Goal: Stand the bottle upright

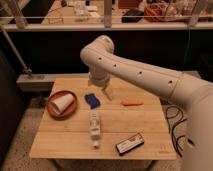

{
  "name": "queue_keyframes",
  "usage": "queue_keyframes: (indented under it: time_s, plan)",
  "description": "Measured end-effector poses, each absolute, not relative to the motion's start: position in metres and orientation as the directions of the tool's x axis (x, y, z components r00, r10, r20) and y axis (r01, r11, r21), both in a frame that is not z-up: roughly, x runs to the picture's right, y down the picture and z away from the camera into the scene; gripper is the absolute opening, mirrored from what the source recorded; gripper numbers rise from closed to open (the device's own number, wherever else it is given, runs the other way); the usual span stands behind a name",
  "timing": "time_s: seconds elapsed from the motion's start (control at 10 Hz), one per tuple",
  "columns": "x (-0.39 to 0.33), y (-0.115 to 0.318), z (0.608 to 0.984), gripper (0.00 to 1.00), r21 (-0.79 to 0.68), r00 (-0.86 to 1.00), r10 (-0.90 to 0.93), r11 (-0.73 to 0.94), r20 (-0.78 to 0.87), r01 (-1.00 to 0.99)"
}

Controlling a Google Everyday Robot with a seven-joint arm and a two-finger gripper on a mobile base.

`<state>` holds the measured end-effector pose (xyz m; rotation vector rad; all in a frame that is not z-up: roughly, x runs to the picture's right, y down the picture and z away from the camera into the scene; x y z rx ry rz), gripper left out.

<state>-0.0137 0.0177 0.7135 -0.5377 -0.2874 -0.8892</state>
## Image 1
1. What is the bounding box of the beige wooden gripper tool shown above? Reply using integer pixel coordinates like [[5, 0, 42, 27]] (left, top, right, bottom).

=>
[[102, 86, 113, 100]]

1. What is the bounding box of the clear bottle with white label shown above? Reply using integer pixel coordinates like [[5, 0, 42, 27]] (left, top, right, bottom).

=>
[[89, 112, 101, 148]]

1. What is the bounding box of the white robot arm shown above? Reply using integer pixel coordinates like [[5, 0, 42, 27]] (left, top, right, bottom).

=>
[[80, 35, 213, 171]]

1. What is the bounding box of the blue sponge block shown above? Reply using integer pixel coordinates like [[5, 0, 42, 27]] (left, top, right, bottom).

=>
[[85, 93, 100, 109]]

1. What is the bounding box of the orange carrot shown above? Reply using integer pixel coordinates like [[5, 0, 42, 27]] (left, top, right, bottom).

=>
[[121, 100, 144, 106]]

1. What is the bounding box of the white paper cup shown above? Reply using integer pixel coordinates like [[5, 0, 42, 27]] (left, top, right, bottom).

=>
[[51, 94, 74, 114]]

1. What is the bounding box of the black and red box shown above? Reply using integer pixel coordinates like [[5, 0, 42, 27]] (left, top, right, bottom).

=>
[[116, 133, 144, 156]]

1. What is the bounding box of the grey horizontal metal beam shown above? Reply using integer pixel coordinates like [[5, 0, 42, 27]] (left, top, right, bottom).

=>
[[17, 71, 200, 93]]

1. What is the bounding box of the grey metal diagonal pole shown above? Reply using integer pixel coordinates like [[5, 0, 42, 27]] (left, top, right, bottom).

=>
[[0, 25, 33, 77]]

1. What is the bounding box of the cluttered background shelf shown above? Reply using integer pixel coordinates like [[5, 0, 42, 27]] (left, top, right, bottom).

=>
[[0, 0, 213, 31]]

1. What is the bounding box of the black cable on floor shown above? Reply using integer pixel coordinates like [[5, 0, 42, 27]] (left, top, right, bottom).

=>
[[163, 104, 189, 158]]

